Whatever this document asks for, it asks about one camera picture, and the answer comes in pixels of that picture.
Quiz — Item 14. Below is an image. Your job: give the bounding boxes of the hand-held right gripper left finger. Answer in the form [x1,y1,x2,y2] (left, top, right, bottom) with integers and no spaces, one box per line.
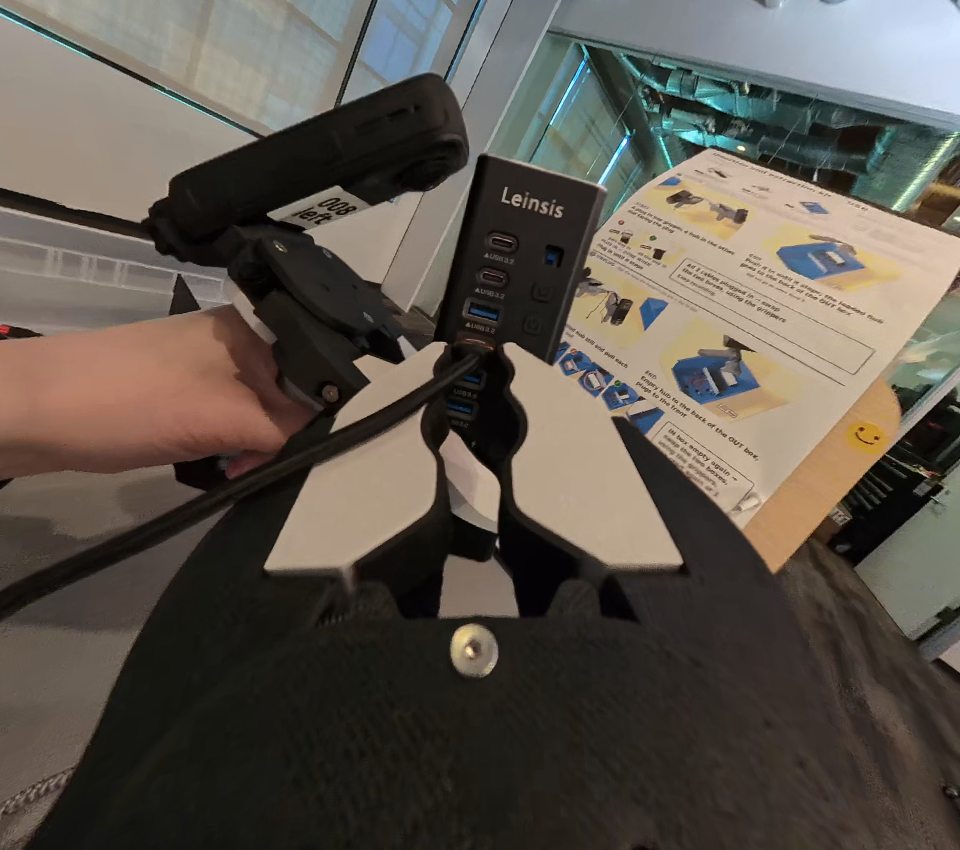
[264,343,451,575]

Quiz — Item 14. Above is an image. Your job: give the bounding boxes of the black braided cable gold plugs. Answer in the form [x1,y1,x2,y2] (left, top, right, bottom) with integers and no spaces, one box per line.
[0,332,498,617]

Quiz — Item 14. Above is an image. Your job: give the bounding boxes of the person's left forearm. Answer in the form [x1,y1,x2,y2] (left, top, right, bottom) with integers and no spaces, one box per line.
[0,340,72,479]

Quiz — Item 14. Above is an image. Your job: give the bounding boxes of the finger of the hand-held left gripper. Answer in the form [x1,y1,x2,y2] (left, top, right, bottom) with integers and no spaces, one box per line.
[441,439,501,536]
[352,355,412,383]

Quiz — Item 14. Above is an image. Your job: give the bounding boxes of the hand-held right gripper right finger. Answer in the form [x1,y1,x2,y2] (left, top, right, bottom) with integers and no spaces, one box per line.
[498,342,685,573]

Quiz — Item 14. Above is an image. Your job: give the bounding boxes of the glass door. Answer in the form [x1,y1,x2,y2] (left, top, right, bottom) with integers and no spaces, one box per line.
[525,36,654,209]

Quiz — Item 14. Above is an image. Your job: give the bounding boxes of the printed instruction sheet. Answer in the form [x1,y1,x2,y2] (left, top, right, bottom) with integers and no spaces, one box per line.
[558,148,960,528]

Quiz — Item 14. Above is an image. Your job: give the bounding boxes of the black multi-port usb hub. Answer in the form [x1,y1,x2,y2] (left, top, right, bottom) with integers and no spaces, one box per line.
[435,154,607,452]

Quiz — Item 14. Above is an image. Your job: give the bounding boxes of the clear plastic bin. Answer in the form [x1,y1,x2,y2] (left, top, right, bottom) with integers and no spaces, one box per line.
[0,205,226,341]

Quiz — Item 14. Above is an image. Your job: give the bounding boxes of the person's left hand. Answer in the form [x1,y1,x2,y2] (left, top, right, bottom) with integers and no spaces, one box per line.
[71,306,301,481]

